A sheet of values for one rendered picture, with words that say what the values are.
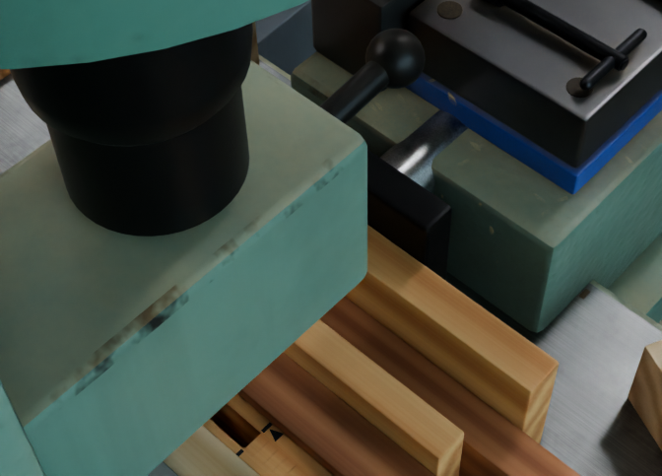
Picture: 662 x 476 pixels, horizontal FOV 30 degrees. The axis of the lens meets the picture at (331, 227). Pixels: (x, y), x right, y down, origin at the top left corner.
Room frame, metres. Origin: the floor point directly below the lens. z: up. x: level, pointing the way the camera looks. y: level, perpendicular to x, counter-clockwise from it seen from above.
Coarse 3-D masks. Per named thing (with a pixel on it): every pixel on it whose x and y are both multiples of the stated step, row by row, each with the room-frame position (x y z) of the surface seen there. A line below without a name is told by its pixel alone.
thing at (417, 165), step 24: (432, 120) 0.33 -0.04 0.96; (456, 120) 0.33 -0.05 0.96; (408, 144) 0.32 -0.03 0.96; (432, 144) 0.32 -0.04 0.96; (384, 168) 0.28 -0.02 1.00; (408, 168) 0.31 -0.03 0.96; (384, 192) 0.27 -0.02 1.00; (408, 192) 0.27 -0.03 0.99; (432, 192) 0.31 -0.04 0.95; (384, 216) 0.27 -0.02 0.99; (408, 216) 0.26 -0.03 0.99; (432, 216) 0.26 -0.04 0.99; (408, 240) 0.26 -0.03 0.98; (432, 240) 0.26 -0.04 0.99; (432, 264) 0.26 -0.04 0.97
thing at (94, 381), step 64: (256, 64) 0.26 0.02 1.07; (256, 128) 0.24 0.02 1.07; (320, 128) 0.24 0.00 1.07; (0, 192) 0.22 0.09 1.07; (64, 192) 0.22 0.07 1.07; (256, 192) 0.21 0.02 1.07; (320, 192) 0.22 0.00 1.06; (0, 256) 0.19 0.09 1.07; (64, 256) 0.19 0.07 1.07; (128, 256) 0.19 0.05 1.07; (192, 256) 0.19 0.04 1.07; (256, 256) 0.20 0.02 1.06; (320, 256) 0.22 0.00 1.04; (0, 320) 0.17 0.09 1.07; (64, 320) 0.17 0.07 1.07; (128, 320) 0.17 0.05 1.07; (192, 320) 0.18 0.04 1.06; (256, 320) 0.20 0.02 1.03; (64, 384) 0.15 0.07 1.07; (128, 384) 0.16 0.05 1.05; (192, 384) 0.18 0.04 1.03; (64, 448) 0.15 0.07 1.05; (128, 448) 0.16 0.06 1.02
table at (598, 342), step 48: (0, 96) 0.42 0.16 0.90; (0, 144) 0.38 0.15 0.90; (624, 288) 0.31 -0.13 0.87; (528, 336) 0.27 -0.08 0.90; (576, 336) 0.27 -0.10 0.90; (624, 336) 0.27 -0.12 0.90; (576, 384) 0.24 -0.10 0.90; (624, 384) 0.24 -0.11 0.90; (576, 432) 0.22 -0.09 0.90; (624, 432) 0.22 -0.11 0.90
